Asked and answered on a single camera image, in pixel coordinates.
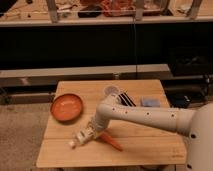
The long wooden bench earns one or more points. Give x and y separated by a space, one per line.
51 76

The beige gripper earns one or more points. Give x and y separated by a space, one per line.
91 132

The orange toy carrot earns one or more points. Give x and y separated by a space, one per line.
110 140

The black striped rectangular block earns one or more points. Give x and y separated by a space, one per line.
125 100

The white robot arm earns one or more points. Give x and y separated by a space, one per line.
196 125

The white plastic bottle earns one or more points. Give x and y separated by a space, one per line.
78 139

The orange ceramic bowl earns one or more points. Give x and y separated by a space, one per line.
66 107

